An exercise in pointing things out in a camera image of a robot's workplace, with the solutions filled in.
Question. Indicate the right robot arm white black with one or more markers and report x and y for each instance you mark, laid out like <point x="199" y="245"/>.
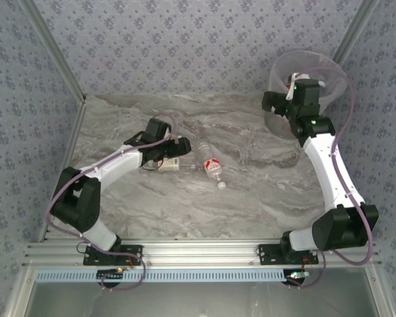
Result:
<point x="330" y="171"/>

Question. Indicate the small circuit board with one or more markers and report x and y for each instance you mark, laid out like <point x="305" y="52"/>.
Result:
<point x="110" y="274"/>
<point x="297" y="275"/>

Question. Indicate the clear bottle red-white label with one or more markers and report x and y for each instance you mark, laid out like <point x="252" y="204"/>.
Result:
<point x="212" y="164"/>

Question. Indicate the right small circuit board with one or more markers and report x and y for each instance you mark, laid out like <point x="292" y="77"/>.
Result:
<point x="297" y="275"/>

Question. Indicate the aluminium mounting rail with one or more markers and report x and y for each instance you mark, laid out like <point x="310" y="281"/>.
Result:
<point x="198" y="251"/>

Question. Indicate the aluminium frame post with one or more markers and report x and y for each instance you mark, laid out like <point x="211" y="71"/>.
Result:
<point x="354" y="29"/>
<point x="58" y="54"/>

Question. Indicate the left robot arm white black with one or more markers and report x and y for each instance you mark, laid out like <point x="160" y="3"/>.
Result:
<point x="112" y="165"/>

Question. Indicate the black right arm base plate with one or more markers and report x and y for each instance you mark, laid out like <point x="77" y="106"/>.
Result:
<point x="267" y="254"/>

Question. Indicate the aluminium table side rail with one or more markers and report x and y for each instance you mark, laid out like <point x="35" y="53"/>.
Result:
<point x="75" y="132"/>

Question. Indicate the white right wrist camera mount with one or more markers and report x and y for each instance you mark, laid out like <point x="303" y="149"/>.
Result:
<point x="291" y="90"/>

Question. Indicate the grey metal lower panel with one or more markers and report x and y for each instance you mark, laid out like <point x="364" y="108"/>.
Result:
<point x="198" y="302"/>

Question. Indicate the left small circuit board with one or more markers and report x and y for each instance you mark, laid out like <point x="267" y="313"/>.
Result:
<point x="110" y="274"/>

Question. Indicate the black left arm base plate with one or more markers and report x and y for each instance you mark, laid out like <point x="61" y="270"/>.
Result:
<point x="132" y="256"/>

